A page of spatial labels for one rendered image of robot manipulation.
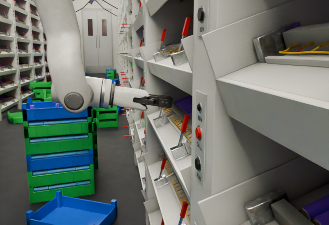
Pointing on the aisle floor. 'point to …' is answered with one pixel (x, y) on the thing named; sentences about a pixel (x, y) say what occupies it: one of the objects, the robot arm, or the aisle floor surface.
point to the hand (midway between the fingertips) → (164, 101)
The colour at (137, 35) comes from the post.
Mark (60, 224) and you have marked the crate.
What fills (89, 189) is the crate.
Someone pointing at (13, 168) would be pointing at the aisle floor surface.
